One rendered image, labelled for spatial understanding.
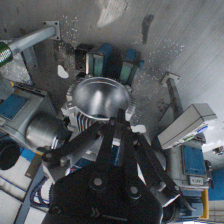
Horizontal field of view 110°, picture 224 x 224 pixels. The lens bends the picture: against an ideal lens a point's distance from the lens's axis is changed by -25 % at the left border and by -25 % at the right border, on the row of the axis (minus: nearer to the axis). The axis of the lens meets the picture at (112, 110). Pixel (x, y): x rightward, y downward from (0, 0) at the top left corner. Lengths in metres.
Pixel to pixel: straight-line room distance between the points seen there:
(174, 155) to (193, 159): 0.13
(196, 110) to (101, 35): 0.39
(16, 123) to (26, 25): 0.52
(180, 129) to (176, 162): 0.41
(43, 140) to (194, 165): 0.86
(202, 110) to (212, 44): 0.28
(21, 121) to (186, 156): 1.00
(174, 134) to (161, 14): 0.37
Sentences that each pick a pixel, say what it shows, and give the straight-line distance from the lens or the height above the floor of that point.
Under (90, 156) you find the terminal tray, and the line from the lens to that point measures 0.40.
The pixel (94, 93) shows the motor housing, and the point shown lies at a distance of 0.38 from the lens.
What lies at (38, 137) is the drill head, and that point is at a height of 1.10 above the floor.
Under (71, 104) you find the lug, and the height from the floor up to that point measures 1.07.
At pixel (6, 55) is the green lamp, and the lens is 0.37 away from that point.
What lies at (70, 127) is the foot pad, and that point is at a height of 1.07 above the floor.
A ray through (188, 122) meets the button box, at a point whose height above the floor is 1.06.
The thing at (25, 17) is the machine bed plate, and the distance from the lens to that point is 0.65.
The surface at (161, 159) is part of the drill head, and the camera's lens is 0.65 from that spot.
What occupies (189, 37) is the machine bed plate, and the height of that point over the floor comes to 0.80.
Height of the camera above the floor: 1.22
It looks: 39 degrees down
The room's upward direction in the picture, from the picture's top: 163 degrees counter-clockwise
